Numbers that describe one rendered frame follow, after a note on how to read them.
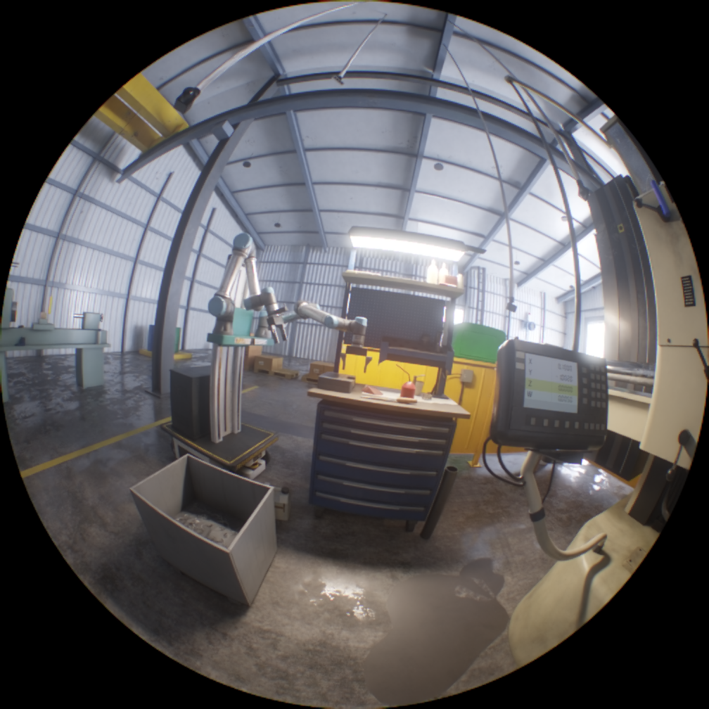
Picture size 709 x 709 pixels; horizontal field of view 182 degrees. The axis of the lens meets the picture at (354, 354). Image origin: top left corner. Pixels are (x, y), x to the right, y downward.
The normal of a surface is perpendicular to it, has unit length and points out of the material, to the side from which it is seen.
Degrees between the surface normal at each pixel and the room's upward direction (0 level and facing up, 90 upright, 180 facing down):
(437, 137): 169
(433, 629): 0
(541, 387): 70
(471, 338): 84
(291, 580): 0
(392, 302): 90
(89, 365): 90
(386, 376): 90
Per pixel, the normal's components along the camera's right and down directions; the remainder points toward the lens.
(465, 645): 0.14, -0.99
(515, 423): -0.26, -0.33
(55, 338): 0.99, 0.14
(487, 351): -0.05, -0.06
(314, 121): -0.15, 0.98
